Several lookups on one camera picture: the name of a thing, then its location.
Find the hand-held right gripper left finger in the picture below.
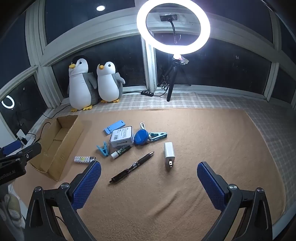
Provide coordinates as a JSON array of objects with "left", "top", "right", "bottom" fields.
[{"left": 24, "top": 161, "right": 102, "bottom": 241}]

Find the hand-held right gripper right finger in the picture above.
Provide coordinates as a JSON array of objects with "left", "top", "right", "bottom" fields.
[{"left": 196, "top": 161, "right": 274, "bottom": 241}]

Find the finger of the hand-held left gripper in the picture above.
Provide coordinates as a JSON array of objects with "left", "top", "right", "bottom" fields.
[
  {"left": 0, "top": 140, "right": 22, "bottom": 156},
  {"left": 0, "top": 142, "right": 42, "bottom": 166}
]

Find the white patterned lighter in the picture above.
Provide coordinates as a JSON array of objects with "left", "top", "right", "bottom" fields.
[{"left": 73, "top": 156, "right": 96, "bottom": 164}]

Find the brown cardboard box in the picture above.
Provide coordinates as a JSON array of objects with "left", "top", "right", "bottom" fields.
[{"left": 29, "top": 115, "right": 85, "bottom": 181}]

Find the small blue clip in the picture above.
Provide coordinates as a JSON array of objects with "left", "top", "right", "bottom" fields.
[{"left": 96, "top": 141, "right": 109, "bottom": 157}]

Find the white green lip balm tube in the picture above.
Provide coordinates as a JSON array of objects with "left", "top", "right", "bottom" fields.
[{"left": 110, "top": 146, "right": 132, "bottom": 160}]

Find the black pen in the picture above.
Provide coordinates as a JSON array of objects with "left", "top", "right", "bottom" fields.
[{"left": 109, "top": 151, "right": 155, "bottom": 184}]

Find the white wall charger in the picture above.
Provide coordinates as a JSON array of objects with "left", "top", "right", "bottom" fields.
[{"left": 164, "top": 142, "right": 176, "bottom": 172}]

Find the white tin box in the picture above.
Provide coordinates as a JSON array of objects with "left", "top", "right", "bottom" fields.
[{"left": 109, "top": 126, "right": 134, "bottom": 149}]

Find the blue phone stand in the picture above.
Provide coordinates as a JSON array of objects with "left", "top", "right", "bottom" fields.
[{"left": 103, "top": 120, "right": 123, "bottom": 134}]

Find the blue round tape measure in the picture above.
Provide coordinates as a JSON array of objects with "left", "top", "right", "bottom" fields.
[{"left": 134, "top": 129, "right": 150, "bottom": 146}]

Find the teal metal clip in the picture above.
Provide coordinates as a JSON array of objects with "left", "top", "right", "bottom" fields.
[{"left": 148, "top": 132, "right": 167, "bottom": 142}]

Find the white power strip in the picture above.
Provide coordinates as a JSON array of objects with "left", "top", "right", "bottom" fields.
[{"left": 16, "top": 129, "right": 37, "bottom": 146}]

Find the brown mat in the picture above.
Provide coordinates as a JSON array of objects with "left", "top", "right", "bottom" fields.
[{"left": 13, "top": 108, "right": 286, "bottom": 241}]

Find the large penguin plush toy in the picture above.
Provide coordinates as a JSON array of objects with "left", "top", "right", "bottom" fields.
[{"left": 68, "top": 55, "right": 99, "bottom": 113}]

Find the plaid blanket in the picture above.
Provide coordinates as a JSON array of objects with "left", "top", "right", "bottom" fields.
[{"left": 30, "top": 90, "right": 296, "bottom": 223}]

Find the small penguin plush toy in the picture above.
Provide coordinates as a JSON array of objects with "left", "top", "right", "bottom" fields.
[{"left": 96, "top": 61, "right": 126, "bottom": 103}]

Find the black tripod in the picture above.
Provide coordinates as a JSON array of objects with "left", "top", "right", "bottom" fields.
[{"left": 157, "top": 54, "right": 192, "bottom": 102}]

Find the black phone holder clamp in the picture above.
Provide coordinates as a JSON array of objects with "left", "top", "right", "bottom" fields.
[{"left": 159, "top": 14, "right": 179, "bottom": 45}]

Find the black usb cable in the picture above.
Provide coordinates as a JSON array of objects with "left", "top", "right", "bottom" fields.
[{"left": 35, "top": 122, "right": 52, "bottom": 142}]

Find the white window frame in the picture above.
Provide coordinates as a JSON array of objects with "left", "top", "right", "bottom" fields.
[{"left": 0, "top": 0, "right": 296, "bottom": 109}]

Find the white ring light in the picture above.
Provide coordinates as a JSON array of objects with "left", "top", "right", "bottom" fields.
[{"left": 136, "top": 0, "right": 211, "bottom": 55}]

